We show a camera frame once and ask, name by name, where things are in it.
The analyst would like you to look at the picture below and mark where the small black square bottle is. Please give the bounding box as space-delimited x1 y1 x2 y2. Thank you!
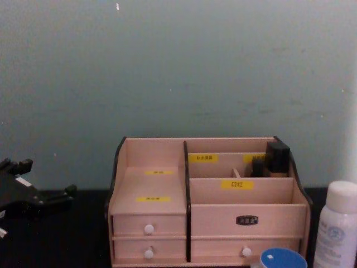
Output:
250 158 266 178

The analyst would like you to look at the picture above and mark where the small wooden drawer white knob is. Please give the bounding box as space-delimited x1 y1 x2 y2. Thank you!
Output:
112 214 187 237
113 239 187 260

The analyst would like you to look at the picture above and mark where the wide wooden drawer white knob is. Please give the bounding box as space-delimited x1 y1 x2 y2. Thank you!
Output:
191 239 302 259

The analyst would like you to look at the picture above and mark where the pale wooden desktop organizer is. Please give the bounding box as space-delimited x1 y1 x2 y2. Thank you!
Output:
104 136 315 268

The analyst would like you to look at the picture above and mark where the large black square bottle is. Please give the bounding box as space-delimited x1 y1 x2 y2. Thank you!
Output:
264 141 291 178

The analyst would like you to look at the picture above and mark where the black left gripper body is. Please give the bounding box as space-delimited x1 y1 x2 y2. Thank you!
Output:
0 170 45 222

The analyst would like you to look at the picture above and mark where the white plastic bottle white cap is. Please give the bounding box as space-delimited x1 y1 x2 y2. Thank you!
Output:
312 180 357 268

